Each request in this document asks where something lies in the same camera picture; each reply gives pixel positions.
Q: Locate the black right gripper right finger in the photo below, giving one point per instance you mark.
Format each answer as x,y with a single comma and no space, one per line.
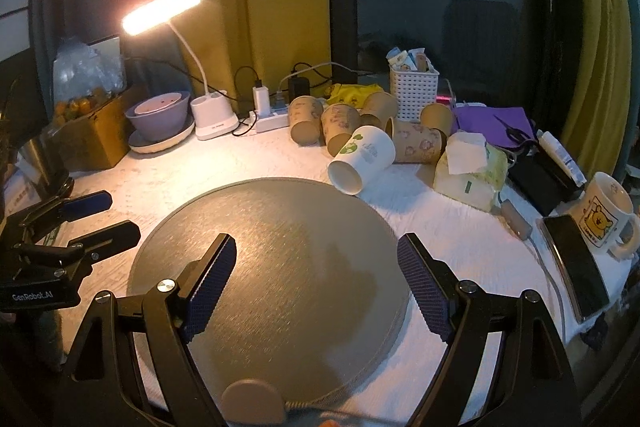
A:
532,383

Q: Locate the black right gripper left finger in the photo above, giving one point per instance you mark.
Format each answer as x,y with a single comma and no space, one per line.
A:
102,380

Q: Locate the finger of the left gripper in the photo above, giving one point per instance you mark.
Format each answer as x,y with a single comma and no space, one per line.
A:
57,210
102,244

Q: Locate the brown paper cup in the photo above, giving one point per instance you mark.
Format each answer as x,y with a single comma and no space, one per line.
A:
414,143
378,109
437,116
304,114
338,121

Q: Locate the metal cup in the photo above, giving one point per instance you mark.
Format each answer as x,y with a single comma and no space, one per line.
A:
42,165

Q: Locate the white green paper cup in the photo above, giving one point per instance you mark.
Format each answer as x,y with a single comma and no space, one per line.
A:
367,153

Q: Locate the brown paper cup behind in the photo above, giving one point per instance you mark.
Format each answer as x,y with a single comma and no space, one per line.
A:
378,109

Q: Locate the brown cardboard box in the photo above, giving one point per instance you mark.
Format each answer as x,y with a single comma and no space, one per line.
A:
99,140

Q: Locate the white plate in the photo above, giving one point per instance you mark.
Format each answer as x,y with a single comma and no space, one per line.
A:
143,146

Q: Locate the black smartphone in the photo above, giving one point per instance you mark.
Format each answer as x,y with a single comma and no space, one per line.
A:
577,266

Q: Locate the purple bowl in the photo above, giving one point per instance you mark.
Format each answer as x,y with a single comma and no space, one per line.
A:
160,117

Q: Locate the clear plastic bag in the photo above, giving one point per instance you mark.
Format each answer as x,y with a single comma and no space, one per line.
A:
80,68

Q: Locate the white desk lamp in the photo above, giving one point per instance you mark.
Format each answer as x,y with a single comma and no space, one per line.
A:
212,111

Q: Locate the white power strip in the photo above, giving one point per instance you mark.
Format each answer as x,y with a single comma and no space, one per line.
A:
276,120

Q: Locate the white cartoon mug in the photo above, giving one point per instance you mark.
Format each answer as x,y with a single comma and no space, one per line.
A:
606,219

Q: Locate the white charger plug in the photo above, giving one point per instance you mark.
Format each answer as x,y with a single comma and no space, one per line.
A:
261,97

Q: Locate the round grey placemat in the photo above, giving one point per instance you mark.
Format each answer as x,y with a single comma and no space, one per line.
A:
315,300

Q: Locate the black pouch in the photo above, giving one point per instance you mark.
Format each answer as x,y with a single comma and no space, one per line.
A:
542,181

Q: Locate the tissue pack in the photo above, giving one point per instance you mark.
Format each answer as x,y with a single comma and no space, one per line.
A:
471,171

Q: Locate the black charger plug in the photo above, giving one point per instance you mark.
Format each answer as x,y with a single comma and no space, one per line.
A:
297,86

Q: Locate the white tube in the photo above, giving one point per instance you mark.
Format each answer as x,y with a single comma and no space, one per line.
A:
555,149

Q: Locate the black scissors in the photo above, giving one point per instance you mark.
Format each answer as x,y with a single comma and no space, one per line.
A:
520,141

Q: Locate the purple notebook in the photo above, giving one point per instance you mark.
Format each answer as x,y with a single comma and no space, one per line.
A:
480,119

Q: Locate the yellow cloth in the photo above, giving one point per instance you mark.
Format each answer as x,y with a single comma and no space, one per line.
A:
351,94

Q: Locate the white plastic basket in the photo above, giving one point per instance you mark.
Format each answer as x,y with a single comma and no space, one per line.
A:
413,90

